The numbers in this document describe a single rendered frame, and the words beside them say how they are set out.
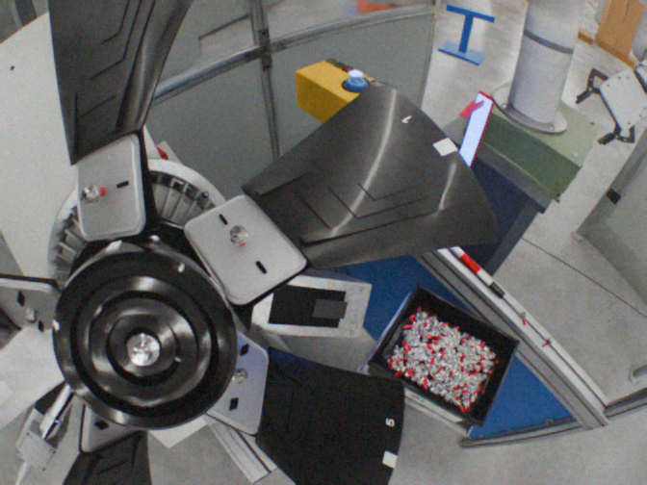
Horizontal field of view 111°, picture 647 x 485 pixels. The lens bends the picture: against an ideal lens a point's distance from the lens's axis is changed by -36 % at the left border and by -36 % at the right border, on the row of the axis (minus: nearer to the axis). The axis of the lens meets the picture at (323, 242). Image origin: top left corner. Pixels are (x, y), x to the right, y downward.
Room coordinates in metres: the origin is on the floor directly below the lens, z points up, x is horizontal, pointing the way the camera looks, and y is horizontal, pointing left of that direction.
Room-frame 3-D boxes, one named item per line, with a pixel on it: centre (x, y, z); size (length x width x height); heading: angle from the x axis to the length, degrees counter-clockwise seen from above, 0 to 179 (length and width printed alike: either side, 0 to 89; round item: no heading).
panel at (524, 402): (0.29, -0.28, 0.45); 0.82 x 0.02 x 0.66; 38
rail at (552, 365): (0.29, -0.28, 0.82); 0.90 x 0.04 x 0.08; 38
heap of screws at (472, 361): (0.13, -0.20, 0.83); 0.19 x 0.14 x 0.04; 54
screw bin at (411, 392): (0.13, -0.20, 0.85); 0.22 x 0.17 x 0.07; 54
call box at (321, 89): (0.60, -0.04, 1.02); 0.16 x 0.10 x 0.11; 38
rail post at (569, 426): (-0.05, -0.55, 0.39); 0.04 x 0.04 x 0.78; 38
